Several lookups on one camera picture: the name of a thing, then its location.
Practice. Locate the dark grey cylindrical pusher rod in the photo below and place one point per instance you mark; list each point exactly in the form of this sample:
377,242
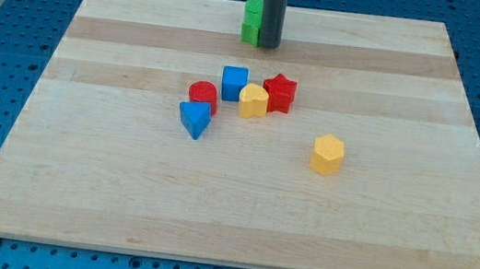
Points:
272,23

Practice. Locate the green circle block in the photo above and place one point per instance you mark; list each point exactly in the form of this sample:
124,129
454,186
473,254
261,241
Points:
253,12

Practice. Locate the red star block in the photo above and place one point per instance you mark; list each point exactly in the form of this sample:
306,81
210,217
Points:
281,92

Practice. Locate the blue cube block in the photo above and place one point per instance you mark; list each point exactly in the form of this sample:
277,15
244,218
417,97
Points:
233,81

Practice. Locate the yellow heart block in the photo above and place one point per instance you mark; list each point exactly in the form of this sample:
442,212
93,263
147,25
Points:
253,101

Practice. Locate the red cylinder block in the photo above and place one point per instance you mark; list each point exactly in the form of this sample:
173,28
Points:
204,91

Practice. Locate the blue triangle block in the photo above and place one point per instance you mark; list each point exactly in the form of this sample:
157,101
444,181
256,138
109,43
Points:
195,117

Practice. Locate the light wooden board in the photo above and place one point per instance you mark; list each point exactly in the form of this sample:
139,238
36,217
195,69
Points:
98,157

